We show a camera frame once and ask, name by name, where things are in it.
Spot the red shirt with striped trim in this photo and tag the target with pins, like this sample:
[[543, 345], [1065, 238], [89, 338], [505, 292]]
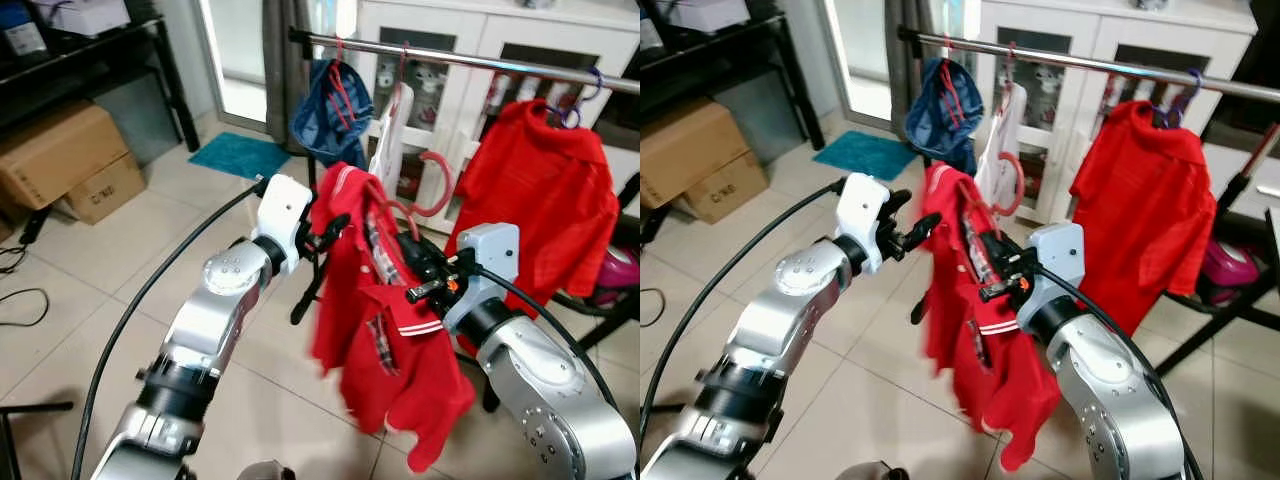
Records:
[[950, 320], [345, 320]]

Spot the red plastic hanger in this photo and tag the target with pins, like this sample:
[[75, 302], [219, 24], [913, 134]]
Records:
[[1011, 60], [1019, 190], [404, 60], [340, 95], [445, 195], [953, 95]]

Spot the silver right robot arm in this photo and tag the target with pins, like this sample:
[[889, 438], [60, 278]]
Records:
[[1110, 400], [545, 390]]

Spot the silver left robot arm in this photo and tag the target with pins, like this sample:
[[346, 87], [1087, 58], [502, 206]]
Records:
[[205, 320], [775, 320]]

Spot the purple plastic hanger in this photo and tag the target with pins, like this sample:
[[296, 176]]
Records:
[[1195, 85], [596, 85]]

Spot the teal floor mat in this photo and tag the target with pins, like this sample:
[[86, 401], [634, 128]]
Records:
[[862, 153], [238, 155]]

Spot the small white garment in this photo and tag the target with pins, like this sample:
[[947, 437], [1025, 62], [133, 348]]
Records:
[[388, 140], [1000, 150]]

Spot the blue denim garment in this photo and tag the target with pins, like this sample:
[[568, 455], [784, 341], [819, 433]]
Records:
[[930, 125], [315, 125]]

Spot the plain red polo shirt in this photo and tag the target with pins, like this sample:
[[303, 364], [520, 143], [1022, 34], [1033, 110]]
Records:
[[1140, 210], [540, 200]]

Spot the grey window curtain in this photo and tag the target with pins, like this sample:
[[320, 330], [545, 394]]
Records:
[[283, 70], [905, 80]]

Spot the magenta plastic appliance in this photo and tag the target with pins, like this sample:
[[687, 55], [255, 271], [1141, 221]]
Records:
[[620, 275], [1228, 272]]

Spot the small printed cardboard box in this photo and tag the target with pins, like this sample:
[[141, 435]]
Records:
[[105, 190], [728, 190]]

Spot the large cardboard box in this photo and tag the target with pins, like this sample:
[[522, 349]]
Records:
[[55, 150], [690, 145]]

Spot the white glass-door cabinet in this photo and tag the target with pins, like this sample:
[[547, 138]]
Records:
[[1120, 35], [520, 35]]

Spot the black shelf unit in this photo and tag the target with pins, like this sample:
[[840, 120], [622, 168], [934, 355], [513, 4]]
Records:
[[730, 55], [90, 60]]

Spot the white box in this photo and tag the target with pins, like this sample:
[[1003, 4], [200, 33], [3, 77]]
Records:
[[710, 12], [85, 15]]

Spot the black metal stand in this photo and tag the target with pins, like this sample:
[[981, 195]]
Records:
[[35, 408]]

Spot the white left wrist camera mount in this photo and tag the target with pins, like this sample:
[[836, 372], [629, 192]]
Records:
[[860, 215], [282, 215]]

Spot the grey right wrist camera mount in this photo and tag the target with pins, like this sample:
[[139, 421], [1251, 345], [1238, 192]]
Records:
[[488, 265], [1058, 262]]

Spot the metal clothes rail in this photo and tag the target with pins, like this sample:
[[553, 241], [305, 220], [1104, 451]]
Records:
[[450, 58], [1080, 62]]

